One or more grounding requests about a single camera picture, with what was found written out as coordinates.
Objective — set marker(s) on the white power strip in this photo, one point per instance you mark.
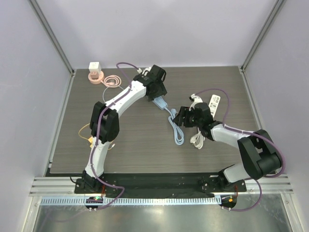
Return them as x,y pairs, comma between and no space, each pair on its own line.
198,139

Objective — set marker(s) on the pink round socket base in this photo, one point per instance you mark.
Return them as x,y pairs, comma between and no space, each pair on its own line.
112,81

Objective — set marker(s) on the white cube adapter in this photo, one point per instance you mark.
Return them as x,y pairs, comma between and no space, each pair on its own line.
94,67

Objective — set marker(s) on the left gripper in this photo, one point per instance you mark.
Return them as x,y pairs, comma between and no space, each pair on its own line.
161,91

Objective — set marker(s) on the white cable duct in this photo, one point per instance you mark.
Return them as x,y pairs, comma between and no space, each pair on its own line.
91,201

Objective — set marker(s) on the aluminium frame rail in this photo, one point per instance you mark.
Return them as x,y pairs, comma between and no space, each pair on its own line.
62,186

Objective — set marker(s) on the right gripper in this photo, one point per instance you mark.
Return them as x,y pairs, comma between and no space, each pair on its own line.
185,117

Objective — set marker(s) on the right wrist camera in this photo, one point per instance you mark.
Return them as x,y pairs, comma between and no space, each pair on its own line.
195,100

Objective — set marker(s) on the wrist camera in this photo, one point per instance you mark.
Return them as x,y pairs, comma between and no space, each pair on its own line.
144,71
195,100

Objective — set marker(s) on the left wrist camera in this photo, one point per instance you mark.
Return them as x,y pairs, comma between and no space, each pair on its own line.
144,71

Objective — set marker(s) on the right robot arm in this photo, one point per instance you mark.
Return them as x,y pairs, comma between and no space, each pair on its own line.
259,156

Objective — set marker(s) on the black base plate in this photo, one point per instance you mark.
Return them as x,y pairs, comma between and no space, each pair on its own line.
140,184

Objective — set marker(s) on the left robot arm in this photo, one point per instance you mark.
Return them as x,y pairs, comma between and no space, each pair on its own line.
104,123

